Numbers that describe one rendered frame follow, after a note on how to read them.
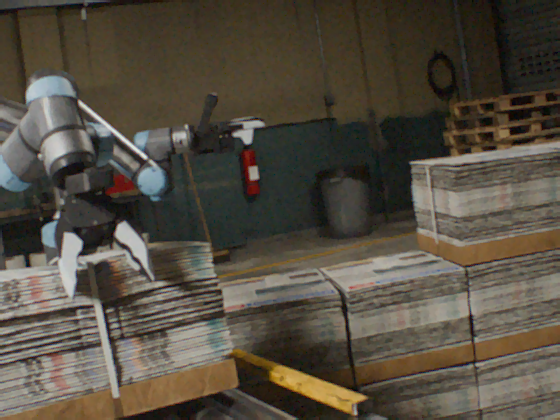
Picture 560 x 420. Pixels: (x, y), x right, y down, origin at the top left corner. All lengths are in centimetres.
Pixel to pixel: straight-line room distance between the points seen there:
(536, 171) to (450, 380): 53
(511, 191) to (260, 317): 64
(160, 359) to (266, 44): 824
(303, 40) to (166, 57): 169
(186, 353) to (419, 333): 80
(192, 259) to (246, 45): 807
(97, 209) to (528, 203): 112
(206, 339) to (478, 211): 88
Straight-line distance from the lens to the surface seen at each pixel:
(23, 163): 127
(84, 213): 112
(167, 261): 118
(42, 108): 122
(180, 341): 120
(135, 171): 212
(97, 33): 865
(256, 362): 137
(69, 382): 116
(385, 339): 187
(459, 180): 187
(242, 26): 923
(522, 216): 193
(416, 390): 192
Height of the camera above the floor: 118
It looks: 5 degrees down
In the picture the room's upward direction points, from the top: 8 degrees counter-clockwise
